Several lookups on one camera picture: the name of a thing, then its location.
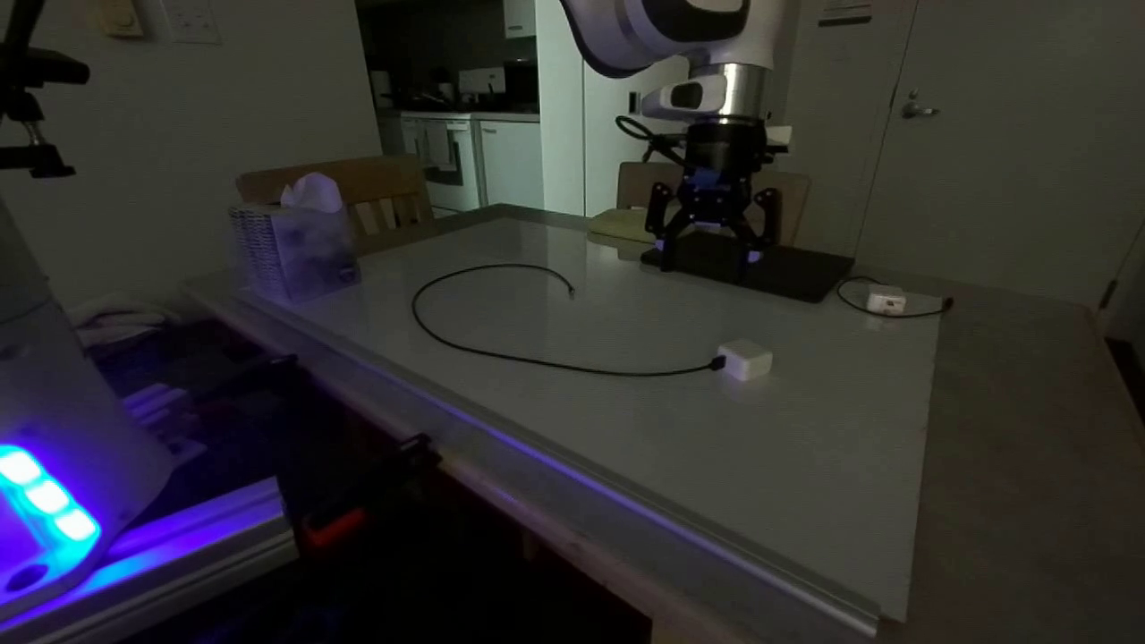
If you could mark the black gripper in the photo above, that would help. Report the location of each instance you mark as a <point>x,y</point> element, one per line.
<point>719,166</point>

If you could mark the white charger adapter block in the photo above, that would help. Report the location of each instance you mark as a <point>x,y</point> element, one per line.
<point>747,361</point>

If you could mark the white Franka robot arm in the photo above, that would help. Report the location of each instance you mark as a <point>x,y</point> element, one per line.
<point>680,29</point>

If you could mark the wooden chair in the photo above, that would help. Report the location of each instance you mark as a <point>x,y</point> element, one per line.
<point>793,201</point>

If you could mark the black rectangular mat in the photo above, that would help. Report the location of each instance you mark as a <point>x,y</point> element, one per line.
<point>793,272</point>

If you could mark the large white board sheet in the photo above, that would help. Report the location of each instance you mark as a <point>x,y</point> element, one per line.
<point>597,407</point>

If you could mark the white kitchen cabinets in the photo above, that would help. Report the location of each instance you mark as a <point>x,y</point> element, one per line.
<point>487,164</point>

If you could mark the white door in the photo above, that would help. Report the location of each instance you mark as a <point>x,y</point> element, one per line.
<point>1013,143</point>

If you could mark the cardboard box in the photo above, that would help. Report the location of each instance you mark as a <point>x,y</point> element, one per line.
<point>389,197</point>

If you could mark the white tissue sheet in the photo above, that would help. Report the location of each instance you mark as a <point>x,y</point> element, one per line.
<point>314,196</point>

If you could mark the grey marbled tissue box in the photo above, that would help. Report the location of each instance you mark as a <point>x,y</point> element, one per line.
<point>291,252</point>

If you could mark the red clamp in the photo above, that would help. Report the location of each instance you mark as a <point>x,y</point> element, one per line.
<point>338,527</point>

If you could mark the blue lit device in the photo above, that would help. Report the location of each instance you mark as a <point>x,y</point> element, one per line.
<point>41,501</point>

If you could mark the small white wall charger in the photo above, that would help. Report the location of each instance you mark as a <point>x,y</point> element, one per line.
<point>884,302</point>

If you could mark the white wall switch plate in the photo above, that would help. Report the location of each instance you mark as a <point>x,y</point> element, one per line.
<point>195,19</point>

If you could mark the black camera tripod mount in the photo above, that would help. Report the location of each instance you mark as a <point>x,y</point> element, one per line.
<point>30,96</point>

